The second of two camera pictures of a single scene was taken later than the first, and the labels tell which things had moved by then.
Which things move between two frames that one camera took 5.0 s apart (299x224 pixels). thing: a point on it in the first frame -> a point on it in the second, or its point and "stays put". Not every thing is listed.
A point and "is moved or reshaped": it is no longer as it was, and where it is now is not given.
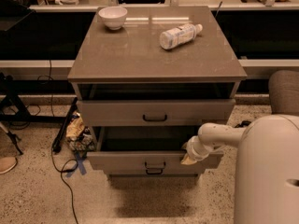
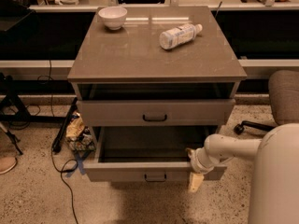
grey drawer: (153, 112) stays put
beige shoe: (7, 163) stays put
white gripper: (193, 153) -> (196, 161)
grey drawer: (145, 147) is moved or reshaped
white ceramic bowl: (113, 16) stays put
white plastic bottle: (178, 35) stays put
